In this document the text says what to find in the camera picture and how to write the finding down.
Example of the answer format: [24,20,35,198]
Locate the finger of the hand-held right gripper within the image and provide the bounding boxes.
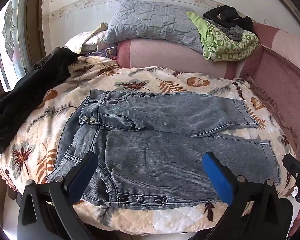
[282,153,300,207]

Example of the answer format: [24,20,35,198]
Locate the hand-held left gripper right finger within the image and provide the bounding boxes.
[202,151,283,240]

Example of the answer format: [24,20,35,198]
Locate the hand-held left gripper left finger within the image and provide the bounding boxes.
[17,151,98,240]

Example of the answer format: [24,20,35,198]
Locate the blue-grey denim pants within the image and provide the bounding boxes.
[46,89,282,210]

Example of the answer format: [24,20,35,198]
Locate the black garment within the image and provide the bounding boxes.
[0,46,80,154]

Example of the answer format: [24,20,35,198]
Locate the leaf-print fleece blanket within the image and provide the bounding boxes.
[0,55,298,233]

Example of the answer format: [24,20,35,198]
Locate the green patterned blanket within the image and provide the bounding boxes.
[186,11,259,62]

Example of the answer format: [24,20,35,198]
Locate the cream pillow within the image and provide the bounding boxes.
[65,22,110,55]

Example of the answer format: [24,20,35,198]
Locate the pink blanket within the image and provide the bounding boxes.
[115,22,300,155]

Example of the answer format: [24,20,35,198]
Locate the small grey cloth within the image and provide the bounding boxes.
[224,25,244,42]

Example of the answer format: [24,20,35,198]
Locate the stained glass window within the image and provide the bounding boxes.
[0,0,33,93]

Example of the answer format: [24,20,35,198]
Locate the black clothes pile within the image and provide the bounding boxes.
[202,5,254,34]

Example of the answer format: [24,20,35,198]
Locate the grey quilted pillow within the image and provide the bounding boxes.
[102,0,205,54]

